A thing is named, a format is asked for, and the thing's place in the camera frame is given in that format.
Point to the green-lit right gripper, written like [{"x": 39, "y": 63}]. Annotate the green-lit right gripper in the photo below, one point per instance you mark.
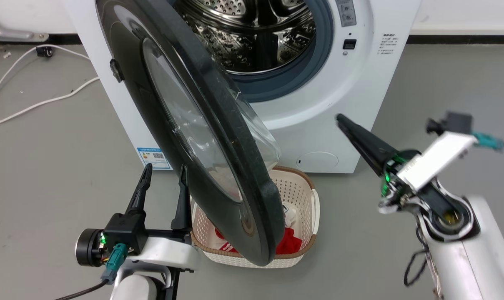
[{"x": 395, "y": 187}]

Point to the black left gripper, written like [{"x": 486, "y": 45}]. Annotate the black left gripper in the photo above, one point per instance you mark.
[{"x": 87, "y": 248}]

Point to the black round washer door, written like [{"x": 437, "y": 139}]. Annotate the black round washer door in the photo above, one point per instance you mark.
[{"x": 218, "y": 125}]

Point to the white front-load washing machine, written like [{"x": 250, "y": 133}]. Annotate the white front-load washing machine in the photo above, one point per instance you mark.
[{"x": 318, "y": 125}]

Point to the blue-grey door gasket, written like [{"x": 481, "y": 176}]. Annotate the blue-grey door gasket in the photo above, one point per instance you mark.
[{"x": 310, "y": 71}]

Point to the blue energy label sticker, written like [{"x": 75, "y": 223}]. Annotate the blue energy label sticker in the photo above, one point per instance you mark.
[{"x": 154, "y": 158}]

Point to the round white filter cover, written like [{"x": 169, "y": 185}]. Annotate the round white filter cover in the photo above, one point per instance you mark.
[{"x": 317, "y": 161}]

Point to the cream perforated laundry basket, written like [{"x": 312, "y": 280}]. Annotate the cream perforated laundry basket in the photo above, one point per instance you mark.
[{"x": 295, "y": 187}]

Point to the white cloth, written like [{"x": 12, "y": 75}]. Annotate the white cloth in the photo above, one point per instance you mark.
[{"x": 290, "y": 216}]

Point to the red cloth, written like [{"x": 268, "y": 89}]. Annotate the red cloth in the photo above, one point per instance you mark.
[{"x": 290, "y": 245}]

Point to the grey washer button panel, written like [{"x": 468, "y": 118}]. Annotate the grey washer button panel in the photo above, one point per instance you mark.
[{"x": 347, "y": 12}]

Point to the stainless steel washer drum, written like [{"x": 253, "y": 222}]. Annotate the stainless steel washer drum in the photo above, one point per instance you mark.
[{"x": 243, "y": 41}]

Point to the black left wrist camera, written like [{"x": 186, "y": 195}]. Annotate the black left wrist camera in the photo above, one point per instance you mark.
[{"x": 124, "y": 231}]

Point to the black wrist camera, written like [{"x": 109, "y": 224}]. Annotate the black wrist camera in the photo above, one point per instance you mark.
[
  {"x": 456, "y": 122},
  {"x": 124, "y": 231}
]

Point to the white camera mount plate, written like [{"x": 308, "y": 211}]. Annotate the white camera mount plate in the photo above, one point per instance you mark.
[{"x": 437, "y": 158}]

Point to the teal left camera connector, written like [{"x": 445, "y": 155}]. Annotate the teal left camera connector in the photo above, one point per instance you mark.
[{"x": 115, "y": 260}]

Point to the teal camera connector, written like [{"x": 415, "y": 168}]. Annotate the teal camera connector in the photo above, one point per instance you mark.
[
  {"x": 487, "y": 141},
  {"x": 115, "y": 260}
]

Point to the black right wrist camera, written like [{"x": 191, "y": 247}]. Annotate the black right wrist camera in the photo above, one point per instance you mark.
[{"x": 456, "y": 122}]

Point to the teal right camera connector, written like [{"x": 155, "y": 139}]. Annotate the teal right camera connector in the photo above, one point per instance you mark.
[{"x": 487, "y": 141}]

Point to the grey metal bracket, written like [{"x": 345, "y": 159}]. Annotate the grey metal bracket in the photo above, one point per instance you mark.
[{"x": 10, "y": 33}]

